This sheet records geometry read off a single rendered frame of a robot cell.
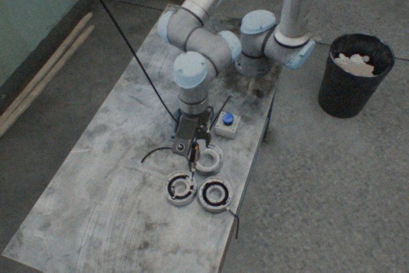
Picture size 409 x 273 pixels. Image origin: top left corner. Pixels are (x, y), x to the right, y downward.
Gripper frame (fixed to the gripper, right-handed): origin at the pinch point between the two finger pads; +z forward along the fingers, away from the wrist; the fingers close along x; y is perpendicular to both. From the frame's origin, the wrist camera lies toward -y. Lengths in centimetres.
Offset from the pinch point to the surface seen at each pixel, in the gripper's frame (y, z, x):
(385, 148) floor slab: 83, 94, -81
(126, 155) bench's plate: -2.2, 13.2, 25.2
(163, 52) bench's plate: 47, 13, 32
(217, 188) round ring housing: -5.5, 11.0, -8.4
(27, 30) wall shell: 88, 67, 156
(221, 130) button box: 14.8, 9.9, -3.4
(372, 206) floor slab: 45, 94, -77
